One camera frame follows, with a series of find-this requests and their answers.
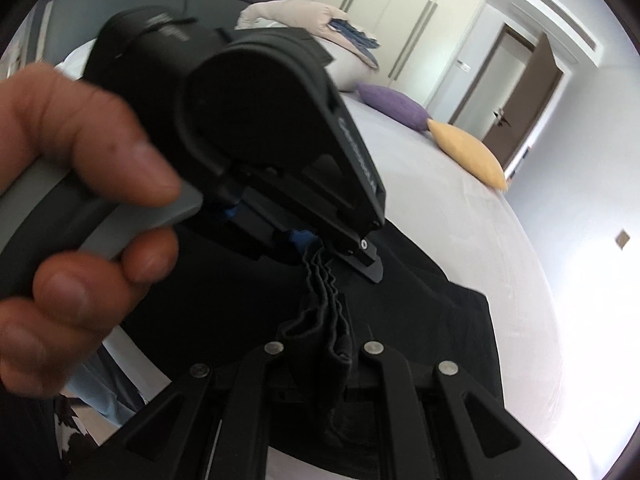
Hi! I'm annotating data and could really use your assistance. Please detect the purple cushion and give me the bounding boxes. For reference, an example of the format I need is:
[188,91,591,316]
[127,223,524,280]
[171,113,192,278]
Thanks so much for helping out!
[356,83,432,132]

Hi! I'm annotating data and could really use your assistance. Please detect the folded beige duvet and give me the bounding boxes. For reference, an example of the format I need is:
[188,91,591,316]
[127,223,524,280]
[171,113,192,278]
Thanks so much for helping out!
[235,1,381,93]

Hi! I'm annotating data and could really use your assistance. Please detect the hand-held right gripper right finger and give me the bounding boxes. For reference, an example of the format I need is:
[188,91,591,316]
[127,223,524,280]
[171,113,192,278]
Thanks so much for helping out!
[361,341,577,480]

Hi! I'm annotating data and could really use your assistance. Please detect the blue folded cloth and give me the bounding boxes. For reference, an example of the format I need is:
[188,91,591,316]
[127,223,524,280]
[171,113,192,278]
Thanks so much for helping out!
[327,17,381,69]

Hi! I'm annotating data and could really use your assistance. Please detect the ceiling air vent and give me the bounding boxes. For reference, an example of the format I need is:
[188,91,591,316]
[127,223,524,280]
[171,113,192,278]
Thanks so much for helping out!
[520,0,599,52]

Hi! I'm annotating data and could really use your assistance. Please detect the white wardrobe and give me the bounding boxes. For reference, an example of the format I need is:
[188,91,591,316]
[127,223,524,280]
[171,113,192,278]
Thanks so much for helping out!
[312,0,494,122]

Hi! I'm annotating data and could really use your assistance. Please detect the person's leg in jeans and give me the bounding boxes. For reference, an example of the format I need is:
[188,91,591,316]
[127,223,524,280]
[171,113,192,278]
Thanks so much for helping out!
[62,347,149,429]

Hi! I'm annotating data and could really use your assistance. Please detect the yellow cushion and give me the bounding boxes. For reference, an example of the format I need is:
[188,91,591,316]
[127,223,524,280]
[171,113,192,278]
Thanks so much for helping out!
[426,119,510,192]

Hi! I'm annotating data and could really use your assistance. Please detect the person's left hand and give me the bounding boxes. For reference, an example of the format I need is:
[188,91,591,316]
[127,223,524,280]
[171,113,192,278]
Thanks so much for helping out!
[0,62,183,399]

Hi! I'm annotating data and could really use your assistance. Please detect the black white patterned cloth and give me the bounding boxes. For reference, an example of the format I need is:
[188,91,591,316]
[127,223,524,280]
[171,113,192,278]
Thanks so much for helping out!
[50,392,102,462]

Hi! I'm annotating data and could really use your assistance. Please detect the brown door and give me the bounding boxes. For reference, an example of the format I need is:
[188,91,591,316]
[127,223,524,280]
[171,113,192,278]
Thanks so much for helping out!
[480,32,566,174]

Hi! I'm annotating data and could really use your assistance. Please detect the black denim pants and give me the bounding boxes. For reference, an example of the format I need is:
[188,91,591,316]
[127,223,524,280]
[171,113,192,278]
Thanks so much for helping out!
[100,220,504,480]

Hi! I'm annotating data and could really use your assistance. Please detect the white bed sheet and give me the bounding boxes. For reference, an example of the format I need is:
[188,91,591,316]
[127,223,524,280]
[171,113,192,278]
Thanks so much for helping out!
[52,40,564,480]

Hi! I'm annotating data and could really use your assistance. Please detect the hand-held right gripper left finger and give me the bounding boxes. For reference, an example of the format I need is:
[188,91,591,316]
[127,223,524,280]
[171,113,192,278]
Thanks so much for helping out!
[65,342,287,480]

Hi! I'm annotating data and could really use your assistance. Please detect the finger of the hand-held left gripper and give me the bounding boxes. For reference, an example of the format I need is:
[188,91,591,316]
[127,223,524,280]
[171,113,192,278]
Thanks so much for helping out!
[235,166,385,284]
[287,228,315,250]

